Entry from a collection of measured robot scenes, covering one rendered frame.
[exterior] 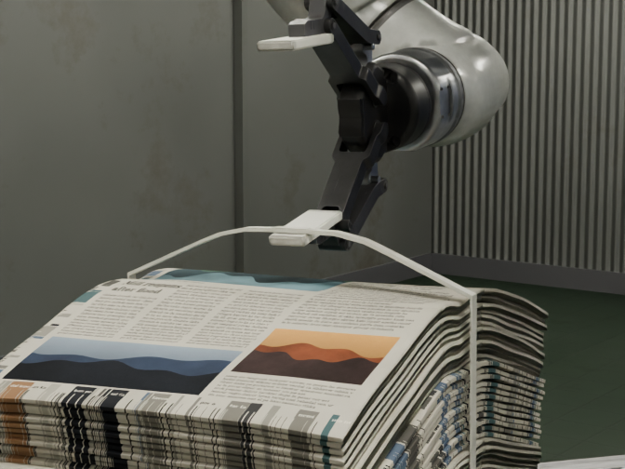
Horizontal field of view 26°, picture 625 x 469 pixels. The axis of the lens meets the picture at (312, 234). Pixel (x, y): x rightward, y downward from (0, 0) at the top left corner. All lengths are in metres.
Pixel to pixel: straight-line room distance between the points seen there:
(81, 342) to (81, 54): 4.86
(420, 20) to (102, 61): 4.66
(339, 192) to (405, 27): 0.23
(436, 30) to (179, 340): 0.46
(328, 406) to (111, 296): 0.26
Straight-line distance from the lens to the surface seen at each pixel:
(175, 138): 6.23
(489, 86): 1.27
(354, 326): 0.91
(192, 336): 0.94
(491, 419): 1.04
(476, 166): 7.95
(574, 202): 7.69
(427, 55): 1.21
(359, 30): 1.10
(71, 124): 5.76
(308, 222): 1.04
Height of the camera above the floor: 1.37
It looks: 8 degrees down
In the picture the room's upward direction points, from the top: straight up
